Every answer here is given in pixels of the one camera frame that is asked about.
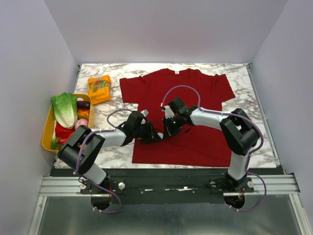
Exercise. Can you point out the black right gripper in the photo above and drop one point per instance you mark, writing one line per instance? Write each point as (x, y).
(169, 126)

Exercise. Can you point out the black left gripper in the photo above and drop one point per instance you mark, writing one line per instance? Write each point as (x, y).
(152, 135)

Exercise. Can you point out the red t-shirt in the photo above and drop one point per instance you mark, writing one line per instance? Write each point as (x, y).
(201, 146)

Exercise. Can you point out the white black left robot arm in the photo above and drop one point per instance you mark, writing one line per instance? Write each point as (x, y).
(83, 146)

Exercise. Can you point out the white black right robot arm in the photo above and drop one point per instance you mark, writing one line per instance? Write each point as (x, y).
(239, 132)

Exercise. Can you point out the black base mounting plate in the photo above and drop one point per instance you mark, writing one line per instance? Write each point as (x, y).
(167, 186)

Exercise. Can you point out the orange snack packet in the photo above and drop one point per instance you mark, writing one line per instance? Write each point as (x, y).
(99, 89)

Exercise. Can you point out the toy pink onion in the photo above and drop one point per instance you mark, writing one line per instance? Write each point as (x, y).
(80, 122)

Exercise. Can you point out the toy orange pumpkin piece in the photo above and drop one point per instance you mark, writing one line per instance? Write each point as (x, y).
(83, 113)

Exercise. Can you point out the toy purple eggplant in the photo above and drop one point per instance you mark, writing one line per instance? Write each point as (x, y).
(81, 104)

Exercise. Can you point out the toy orange carrot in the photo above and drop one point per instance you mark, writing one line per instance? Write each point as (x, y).
(64, 140)

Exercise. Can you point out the toy green lettuce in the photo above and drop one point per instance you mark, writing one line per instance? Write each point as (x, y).
(65, 109)

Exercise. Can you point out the toy red bell pepper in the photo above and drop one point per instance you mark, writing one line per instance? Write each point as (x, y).
(62, 131)

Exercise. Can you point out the toy green onion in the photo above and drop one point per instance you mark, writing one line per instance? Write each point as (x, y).
(54, 144)

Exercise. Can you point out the yellow plastic basket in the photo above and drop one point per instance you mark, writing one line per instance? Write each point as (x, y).
(49, 128)

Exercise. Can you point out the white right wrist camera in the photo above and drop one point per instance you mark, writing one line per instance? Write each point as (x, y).
(168, 111)

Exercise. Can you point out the aluminium frame rail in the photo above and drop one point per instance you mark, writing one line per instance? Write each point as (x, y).
(70, 187)

